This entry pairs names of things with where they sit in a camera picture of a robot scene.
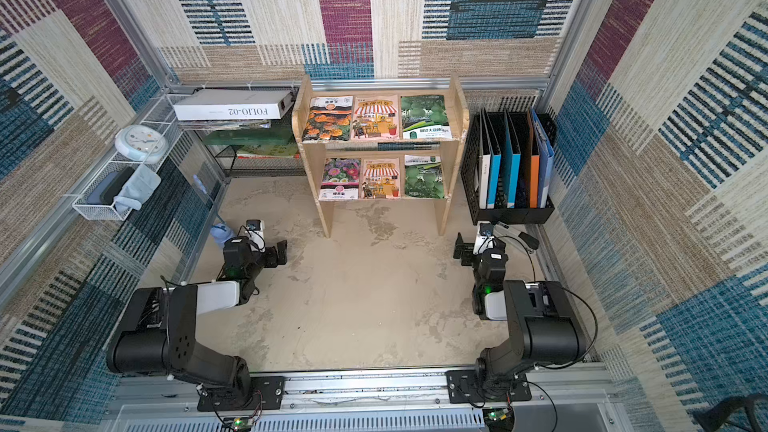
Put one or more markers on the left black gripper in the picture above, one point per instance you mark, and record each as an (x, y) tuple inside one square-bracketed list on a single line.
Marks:
[(271, 253)]

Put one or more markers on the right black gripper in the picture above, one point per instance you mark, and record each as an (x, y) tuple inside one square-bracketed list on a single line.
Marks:
[(466, 249)]

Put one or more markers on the green melon seed bag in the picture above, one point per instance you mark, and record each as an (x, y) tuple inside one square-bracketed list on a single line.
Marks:
[(424, 117), (423, 177)]

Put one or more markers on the orange marigold seed bag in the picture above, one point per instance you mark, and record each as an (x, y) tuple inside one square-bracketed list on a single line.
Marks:
[(329, 119)]

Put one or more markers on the pink flower shop seed bag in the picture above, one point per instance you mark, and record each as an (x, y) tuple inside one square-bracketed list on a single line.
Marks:
[(376, 118)]

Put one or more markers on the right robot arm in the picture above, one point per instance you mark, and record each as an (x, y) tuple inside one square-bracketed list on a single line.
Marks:
[(543, 328)]

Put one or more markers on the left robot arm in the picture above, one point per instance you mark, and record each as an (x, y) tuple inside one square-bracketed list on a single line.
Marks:
[(156, 334)]

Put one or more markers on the purple flower seed bag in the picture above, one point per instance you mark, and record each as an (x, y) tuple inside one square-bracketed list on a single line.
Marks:
[(340, 180)]

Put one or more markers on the lower pink shop seed bag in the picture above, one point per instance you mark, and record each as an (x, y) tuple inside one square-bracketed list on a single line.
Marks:
[(381, 179)]

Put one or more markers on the wooden two-tier shelf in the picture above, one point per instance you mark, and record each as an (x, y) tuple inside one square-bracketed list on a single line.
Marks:
[(315, 153)]

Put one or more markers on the teal binder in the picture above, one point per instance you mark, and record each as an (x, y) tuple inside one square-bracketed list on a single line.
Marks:
[(512, 157), (495, 163)]

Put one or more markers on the black file holder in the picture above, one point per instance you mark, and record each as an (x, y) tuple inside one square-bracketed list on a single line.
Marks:
[(521, 213)]

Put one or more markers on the white binder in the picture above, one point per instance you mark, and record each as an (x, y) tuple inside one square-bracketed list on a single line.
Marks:
[(484, 162)]

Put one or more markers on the orange binder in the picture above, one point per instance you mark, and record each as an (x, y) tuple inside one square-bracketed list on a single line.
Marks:
[(533, 161)]

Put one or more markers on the green book on rack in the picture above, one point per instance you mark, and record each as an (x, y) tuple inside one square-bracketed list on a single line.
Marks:
[(259, 142)]

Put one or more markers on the blue binder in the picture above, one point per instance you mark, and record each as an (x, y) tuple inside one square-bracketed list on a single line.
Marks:
[(546, 160)]

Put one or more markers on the light blue cloth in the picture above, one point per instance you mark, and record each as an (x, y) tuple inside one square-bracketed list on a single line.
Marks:
[(137, 189)]

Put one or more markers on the white folio box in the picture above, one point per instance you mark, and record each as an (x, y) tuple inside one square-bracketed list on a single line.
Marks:
[(231, 105)]

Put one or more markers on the white round clock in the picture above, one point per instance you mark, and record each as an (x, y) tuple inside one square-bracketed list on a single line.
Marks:
[(142, 144)]

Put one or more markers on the dark pouch in basket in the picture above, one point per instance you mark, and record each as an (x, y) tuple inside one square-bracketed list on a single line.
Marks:
[(109, 187)]

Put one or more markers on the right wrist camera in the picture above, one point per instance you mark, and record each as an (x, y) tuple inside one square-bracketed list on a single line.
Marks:
[(484, 237)]

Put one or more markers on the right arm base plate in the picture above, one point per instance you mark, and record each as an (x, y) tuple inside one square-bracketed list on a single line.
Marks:
[(465, 387)]

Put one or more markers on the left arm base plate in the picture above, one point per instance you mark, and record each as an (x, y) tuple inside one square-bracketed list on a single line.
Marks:
[(263, 393)]

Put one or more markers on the white wire basket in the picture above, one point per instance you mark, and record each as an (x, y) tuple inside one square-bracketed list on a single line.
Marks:
[(161, 117)]

